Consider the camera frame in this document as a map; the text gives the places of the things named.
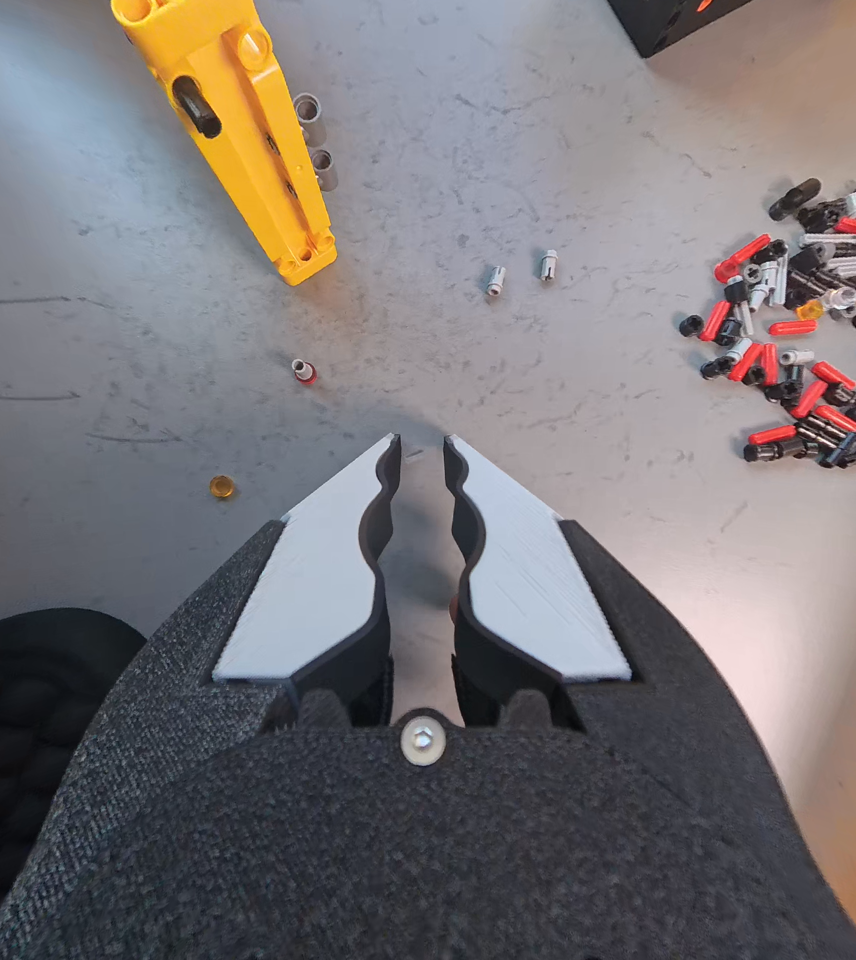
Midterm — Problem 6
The pile of small lego connectors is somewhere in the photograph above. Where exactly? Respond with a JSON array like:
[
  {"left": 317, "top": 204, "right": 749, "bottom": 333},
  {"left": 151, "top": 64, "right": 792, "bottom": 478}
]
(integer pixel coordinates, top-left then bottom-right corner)
[{"left": 678, "top": 174, "right": 856, "bottom": 471}]

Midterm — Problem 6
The yellow lego vehicle model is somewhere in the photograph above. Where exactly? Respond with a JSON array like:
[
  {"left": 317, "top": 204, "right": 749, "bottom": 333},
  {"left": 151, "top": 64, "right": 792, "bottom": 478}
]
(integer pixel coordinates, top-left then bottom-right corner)
[{"left": 607, "top": 0, "right": 756, "bottom": 60}]

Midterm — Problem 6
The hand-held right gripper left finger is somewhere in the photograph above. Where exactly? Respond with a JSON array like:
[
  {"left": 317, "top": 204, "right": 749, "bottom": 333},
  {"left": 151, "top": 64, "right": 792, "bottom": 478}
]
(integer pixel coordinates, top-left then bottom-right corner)
[{"left": 212, "top": 433, "right": 403, "bottom": 727}]

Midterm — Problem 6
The yellow lego panel piece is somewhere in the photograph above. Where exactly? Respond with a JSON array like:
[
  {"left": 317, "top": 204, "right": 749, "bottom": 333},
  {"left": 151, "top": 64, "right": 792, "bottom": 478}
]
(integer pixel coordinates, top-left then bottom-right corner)
[{"left": 110, "top": 0, "right": 339, "bottom": 288}]

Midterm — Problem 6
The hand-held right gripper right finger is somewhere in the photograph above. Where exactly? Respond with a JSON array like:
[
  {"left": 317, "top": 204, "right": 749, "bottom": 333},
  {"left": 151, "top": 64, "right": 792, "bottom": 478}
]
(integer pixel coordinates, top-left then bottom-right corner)
[{"left": 443, "top": 435, "right": 633, "bottom": 727}]

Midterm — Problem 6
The black lego pin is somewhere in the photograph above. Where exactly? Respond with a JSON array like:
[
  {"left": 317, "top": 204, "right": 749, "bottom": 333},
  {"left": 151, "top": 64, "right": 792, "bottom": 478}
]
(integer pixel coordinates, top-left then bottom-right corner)
[{"left": 172, "top": 74, "right": 225, "bottom": 141}]

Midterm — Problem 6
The black mesh cushion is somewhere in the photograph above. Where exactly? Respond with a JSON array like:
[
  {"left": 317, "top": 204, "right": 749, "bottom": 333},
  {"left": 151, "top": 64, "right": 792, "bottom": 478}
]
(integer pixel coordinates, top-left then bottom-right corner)
[{"left": 0, "top": 608, "right": 148, "bottom": 960}]

